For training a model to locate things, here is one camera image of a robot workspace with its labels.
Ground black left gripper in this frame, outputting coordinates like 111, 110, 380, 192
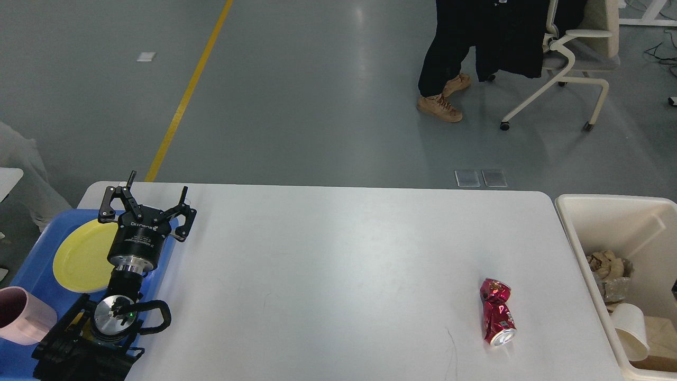
98, 171, 197, 274

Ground yellow plastic plate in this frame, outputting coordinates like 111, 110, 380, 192
53, 220, 118, 293

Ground pink mug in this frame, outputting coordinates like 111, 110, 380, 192
1, 286, 58, 346

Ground red snack wrapper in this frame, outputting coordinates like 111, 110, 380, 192
480, 278, 517, 347

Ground brown paper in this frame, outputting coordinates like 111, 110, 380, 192
585, 250, 625, 282

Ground aluminium foil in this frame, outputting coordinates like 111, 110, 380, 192
593, 258, 634, 304

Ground white paper cup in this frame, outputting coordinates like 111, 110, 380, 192
611, 302, 649, 361

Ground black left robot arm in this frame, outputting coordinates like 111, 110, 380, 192
32, 171, 197, 380

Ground blue plastic tray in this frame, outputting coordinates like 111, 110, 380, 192
1, 209, 177, 380

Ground white side table left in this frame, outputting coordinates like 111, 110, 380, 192
0, 167, 24, 202

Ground person in white trousers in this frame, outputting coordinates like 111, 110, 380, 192
1, 122, 71, 232

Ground floor outlet plates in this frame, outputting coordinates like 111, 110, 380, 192
454, 169, 508, 188

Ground person in black trousers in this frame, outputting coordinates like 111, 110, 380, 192
417, 1, 473, 123

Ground black jacket on chair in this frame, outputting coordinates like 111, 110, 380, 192
473, 0, 588, 84

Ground white office chair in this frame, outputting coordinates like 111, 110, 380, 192
500, 1, 619, 132

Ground white plastic bin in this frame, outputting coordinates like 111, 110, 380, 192
555, 195, 676, 380

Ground white desk leg background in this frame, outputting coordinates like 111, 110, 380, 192
618, 1, 676, 28

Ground black floor cables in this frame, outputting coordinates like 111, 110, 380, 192
643, 43, 677, 80

